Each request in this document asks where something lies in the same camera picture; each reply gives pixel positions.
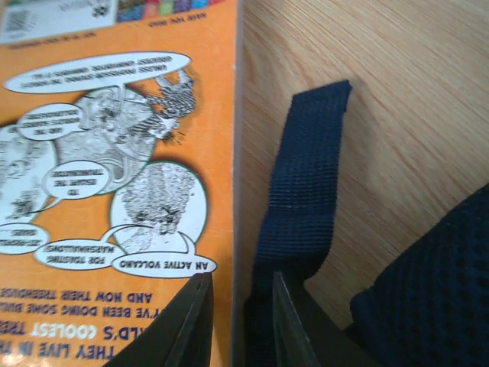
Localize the orange treehouse book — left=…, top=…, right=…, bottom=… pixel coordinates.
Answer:
left=1, top=1, right=242, bottom=366

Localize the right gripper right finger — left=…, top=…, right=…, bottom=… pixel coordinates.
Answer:
left=273, top=272, right=378, bottom=367

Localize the navy blue student backpack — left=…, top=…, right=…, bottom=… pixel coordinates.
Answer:
left=244, top=80, right=488, bottom=366

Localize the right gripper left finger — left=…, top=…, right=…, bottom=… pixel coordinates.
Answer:
left=106, top=273, right=214, bottom=367

